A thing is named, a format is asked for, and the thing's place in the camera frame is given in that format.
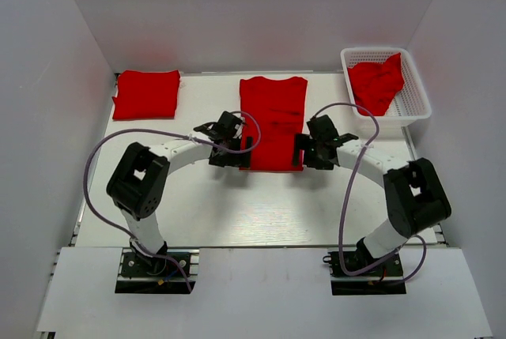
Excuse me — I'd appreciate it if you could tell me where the red t-shirt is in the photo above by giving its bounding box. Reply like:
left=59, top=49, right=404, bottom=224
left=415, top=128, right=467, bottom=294
left=112, top=70, right=181, bottom=121
left=240, top=76, right=308, bottom=172
left=348, top=53, right=405, bottom=116

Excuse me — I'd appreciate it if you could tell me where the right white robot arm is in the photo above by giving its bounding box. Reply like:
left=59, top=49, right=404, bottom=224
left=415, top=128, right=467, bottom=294
left=293, top=115, right=451, bottom=275

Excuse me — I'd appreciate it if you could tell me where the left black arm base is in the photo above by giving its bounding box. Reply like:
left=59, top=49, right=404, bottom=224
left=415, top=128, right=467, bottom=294
left=115, top=248, right=199, bottom=295

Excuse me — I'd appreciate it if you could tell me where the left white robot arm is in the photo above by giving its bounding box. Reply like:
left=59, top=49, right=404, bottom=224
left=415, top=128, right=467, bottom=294
left=106, top=111, right=262, bottom=275

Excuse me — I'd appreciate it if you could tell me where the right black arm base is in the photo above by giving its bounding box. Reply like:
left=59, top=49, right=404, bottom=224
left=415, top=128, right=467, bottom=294
left=322, top=251, right=406, bottom=296

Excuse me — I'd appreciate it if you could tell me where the red t-shirt in basket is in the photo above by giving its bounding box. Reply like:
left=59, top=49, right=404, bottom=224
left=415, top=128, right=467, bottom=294
left=348, top=53, right=405, bottom=116

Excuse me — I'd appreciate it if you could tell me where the white plastic basket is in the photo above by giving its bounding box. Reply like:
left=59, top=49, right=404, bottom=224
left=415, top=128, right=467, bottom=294
left=341, top=47, right=432, bottom=127

